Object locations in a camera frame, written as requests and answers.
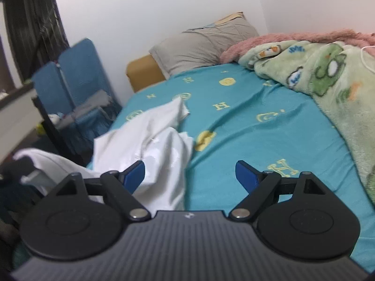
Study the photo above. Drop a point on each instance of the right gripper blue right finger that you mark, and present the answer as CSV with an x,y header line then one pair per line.
x,y
261,188

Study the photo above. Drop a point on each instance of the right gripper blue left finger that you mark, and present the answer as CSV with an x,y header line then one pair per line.
x,y
119,188

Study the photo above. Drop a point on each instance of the white garment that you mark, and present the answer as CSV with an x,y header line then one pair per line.
x,y
151,137

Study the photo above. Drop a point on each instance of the blue folding chair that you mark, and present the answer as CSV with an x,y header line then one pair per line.
x,y
75,100

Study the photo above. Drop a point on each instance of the teal patterned bed sheet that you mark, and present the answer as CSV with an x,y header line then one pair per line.
x,y
235,115

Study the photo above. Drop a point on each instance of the yellow bed headboard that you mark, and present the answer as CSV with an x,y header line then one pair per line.
x,y
144,72

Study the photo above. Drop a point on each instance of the white desk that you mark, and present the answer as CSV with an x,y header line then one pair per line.
x,y
19,117

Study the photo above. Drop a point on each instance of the green cartoon fleece blanket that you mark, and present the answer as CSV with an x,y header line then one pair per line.
x,y
340,79

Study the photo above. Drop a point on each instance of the grey pillow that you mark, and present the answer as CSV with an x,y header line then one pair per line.
x,y
201,47

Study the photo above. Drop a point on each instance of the pink fleece blanket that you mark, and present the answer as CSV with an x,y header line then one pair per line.
x,y
348,36

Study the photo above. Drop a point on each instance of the dark window frame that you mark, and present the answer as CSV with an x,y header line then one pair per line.
x,y
36,34

